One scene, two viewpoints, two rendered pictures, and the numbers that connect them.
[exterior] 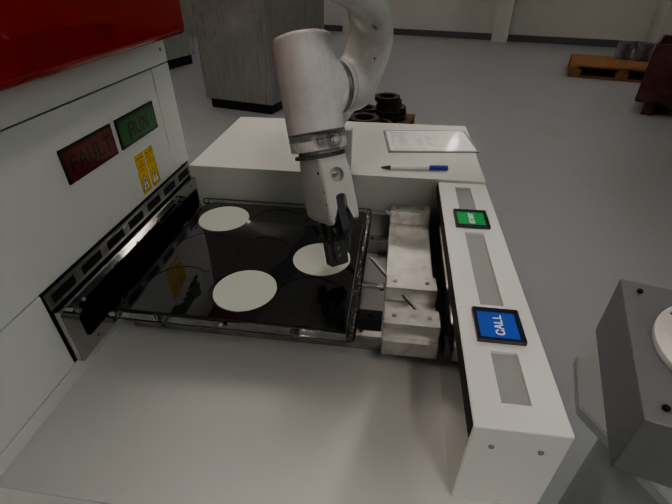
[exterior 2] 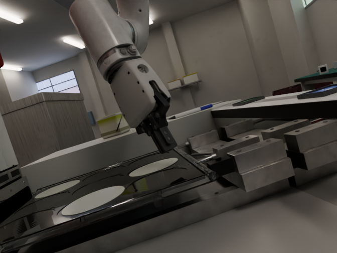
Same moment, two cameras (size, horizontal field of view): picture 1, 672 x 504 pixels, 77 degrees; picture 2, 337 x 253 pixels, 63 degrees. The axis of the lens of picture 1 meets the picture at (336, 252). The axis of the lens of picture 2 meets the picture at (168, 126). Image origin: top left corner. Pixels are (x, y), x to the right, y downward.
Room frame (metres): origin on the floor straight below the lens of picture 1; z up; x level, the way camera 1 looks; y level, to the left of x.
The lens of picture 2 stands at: (0.06, 0.11, 1.01)
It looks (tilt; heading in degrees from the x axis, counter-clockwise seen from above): 4 degrees down; 346
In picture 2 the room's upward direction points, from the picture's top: 17 degrees counter-clockwise
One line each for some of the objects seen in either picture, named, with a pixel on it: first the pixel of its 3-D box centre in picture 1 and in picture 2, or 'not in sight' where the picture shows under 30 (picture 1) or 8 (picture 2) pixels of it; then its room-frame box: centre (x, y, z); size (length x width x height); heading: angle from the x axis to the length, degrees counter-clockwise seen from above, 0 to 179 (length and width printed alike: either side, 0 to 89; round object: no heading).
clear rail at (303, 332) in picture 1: (227, 325); (85, 220); (0.44, 0.16, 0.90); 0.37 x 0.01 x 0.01; 82
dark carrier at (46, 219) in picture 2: (260, 253); (99, 185); (0.62, 0.13, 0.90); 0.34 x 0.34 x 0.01; 82
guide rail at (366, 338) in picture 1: (279, 329); (140, 229); (0.49, 0.09, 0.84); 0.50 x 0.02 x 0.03; 82
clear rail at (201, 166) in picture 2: (361, 262); (187, 157); (0.59, -0.04, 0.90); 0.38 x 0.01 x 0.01; 172
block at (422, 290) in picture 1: (410, 288); (236, 148); (0.52, -0.12, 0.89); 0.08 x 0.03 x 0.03; 82
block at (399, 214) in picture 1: (409, 214); (202, 138); (0.76, -0.15, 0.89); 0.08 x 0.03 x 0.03; 82
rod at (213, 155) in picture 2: (372, 285); (205, 159); (0.53, -0.06, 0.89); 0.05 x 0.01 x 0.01; 82
